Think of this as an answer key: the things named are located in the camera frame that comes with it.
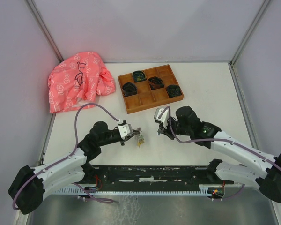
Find purple cable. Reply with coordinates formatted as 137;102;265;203
160;105;281;201
12;103;122;210

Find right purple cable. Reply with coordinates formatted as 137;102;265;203
160;105;281;201

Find wooden compartment tray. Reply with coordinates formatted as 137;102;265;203
118;64;184;114

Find yellow key tag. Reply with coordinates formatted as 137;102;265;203
137;138;145;147

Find pink patterned cloth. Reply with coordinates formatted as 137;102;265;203
48;52;116;113

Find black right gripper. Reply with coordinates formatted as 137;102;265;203
157;117;192;140

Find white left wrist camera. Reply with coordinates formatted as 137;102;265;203
118;120;133;139

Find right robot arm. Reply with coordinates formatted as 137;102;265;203
154;106;281;203

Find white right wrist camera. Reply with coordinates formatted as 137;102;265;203
154;107;169;128

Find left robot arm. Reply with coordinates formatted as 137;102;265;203
8;121;141;214

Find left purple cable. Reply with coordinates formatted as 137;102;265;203
12;103;122;210

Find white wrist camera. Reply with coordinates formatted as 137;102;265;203
118;120;133;139
154;107;169;128

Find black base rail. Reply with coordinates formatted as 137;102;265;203
78;159;233;191

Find dark rolled tie orange flowers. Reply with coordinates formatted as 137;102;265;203
148;76;164;90

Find white cable duct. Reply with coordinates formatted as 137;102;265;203
53;185;217;196

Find metal keyring with yellow grip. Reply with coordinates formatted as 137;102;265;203
134;127;145;143

